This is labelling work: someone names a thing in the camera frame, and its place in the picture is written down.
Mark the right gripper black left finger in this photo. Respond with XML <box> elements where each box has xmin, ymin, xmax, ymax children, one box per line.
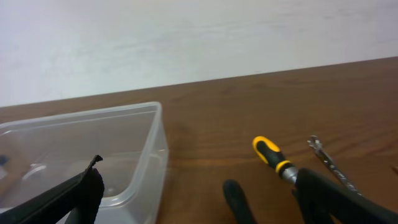
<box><xmin>1</xmin><ymin>155</ymin><xmax>104</xmax><ymax>224</ymax></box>

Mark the stubby yellow black screwdriver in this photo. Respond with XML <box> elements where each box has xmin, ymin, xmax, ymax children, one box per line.
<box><xmin>252</xmin><ymin>136</ymin><xmax>299</xmax><ymax>185</ymax></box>

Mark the clear plastic container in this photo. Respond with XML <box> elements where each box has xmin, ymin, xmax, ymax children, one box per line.
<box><xmin>1</xmin><ymin>102</ymin><xmax>169</xmax><ymax>223</ymax></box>

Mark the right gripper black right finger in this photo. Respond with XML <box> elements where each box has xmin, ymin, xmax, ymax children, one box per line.
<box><xmin>295</xmin><ymin>168</ymin><xmax>397</xmax><ymax>223</ymax></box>

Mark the silver combination wrench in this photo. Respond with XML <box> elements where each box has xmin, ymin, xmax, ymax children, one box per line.
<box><xmin>307</xmin><ymin>135</ymin><xmax>362</xmax><ymax>195</ymax></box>

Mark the slim black yellow screwdriver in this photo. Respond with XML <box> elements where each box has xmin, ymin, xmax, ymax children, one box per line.
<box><xmin>223</xmin><ymin>179</ymin><xmax>257</xmax><ymax>224</ymax></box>

